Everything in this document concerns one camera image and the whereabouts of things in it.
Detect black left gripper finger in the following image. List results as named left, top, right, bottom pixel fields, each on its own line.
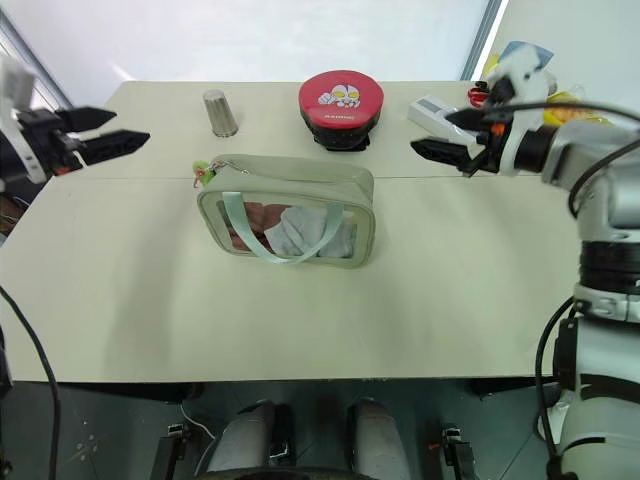
left=57, top=105, right=118, bottom=135
left=81, top=129, right=152, bottom=167

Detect grey robot leg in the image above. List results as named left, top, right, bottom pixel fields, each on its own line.
left=348, top=396, right=415, bottom=480
left=206, top=399, right=277, bottom=475

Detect green transparent toiletry bag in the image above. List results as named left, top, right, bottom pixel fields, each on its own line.
left=195, top=153, right=377, bottom=268

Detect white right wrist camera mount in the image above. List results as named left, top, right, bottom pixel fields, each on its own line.
left=486, top=41, right=552, bottom=177

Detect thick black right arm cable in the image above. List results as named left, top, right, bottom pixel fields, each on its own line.
left=533, top=294, right=579, bottom=480

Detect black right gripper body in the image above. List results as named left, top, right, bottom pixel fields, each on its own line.
left=461, top=78, right=515, bottom=176

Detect grey window frame post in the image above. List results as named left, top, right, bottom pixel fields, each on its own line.
left=460, top=0, right=507, bottom=82

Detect thin white wire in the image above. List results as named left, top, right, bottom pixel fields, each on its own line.
left=178, top=398, right=217, bottom=442

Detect black table leg bracket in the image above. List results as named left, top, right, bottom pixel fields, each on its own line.
left=148, top=421, right=195, bottom=480
left=426, top=421, right=477, bottom=480

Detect white remote control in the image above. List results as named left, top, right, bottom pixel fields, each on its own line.
left=405, top=95, right=477, bottom=147

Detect blue white package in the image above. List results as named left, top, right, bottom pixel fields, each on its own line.
left=493, top=40, right=557, bottom=72

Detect red round cartoon case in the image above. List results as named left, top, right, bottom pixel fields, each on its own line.
left=297, top=69, right=387, bottom=152

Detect ribbed metal cup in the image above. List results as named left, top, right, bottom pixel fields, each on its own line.
left=201, top=88, right=239, bottom=138

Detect red scissors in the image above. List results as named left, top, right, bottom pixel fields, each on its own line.
left=466, top=79, right=494, bottom=109

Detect green zipper charm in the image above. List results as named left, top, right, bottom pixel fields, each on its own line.
left=190, top=159, right=220, bottom=190

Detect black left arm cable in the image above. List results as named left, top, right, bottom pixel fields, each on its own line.
left=0, top=283, right=62, bottom=480

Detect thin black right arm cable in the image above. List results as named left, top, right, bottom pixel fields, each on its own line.
left=478, top=99, right=640, bottom=217

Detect white folded cloth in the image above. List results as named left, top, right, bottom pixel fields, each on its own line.
left=263, top=203, right=359, bottom=260

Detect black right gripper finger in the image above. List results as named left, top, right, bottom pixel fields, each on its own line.
left=444, top=108, right=495, bottom=133
left=410, top=137, right=477, bottom=173

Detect yellow plastic bag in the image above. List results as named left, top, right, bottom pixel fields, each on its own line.
left=541, top=83, right=619, bottom=127

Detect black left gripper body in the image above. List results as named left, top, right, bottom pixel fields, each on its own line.
left=17, top=109, right=85, bottom=176

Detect pink cloth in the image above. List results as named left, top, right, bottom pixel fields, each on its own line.
left=226, top=201, right=284, bottom=252

